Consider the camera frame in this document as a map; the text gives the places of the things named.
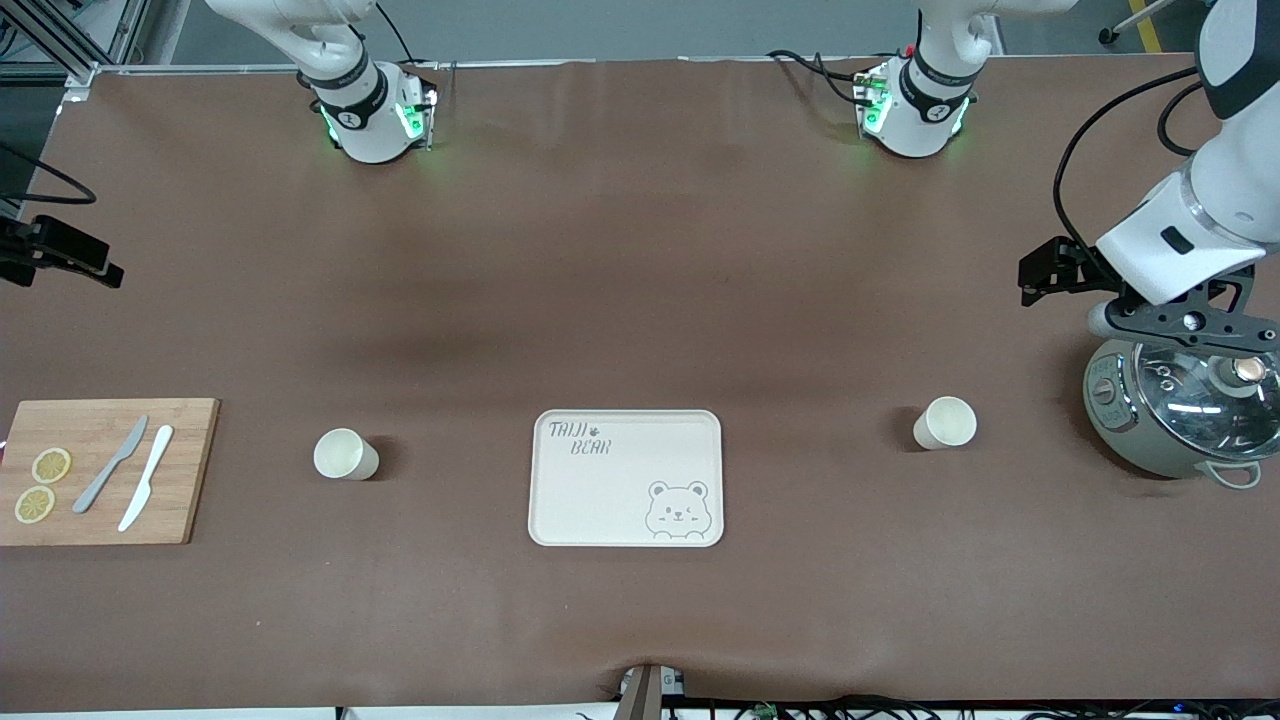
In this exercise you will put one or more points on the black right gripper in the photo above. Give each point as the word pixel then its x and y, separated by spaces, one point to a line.
pixel 38 243

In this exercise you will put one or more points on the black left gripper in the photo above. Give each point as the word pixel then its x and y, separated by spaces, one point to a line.
pixel 1083 265

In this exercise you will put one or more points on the white IKEA cup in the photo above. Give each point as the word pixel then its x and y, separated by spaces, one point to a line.
pixel 945 423
pixel 345 455

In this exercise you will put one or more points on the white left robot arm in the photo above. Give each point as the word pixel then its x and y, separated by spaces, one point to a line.
pixel 1235 190

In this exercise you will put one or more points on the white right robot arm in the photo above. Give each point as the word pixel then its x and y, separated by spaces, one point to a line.
pixel 360 110

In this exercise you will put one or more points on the beige bear print tray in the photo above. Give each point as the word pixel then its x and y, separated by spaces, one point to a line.
pixel 620 490

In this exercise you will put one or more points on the grey-green cooking pot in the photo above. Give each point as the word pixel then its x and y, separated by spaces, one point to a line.
pixel 1120 420

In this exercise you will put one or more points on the glass pot lid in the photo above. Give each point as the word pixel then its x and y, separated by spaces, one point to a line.
pixel 1195 405

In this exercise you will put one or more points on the grey plastic knife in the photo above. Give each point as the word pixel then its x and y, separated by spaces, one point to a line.
pixel 110 465

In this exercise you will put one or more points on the lemon slice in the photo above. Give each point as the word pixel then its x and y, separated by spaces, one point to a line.
pixel 51 465
pixel 35 505

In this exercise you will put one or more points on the white plastic knife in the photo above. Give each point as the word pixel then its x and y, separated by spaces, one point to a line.
pixel 147 478

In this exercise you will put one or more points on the wooden cutting board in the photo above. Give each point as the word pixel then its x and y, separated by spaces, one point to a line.
pixel 195 470

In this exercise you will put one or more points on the brown table cover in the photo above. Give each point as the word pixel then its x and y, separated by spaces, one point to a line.
pixel 640 280

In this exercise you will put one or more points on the aluminium frame profile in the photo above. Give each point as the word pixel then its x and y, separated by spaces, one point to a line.
pixel 70 40

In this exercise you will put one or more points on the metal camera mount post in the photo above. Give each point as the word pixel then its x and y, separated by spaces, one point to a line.
pixel 643 695

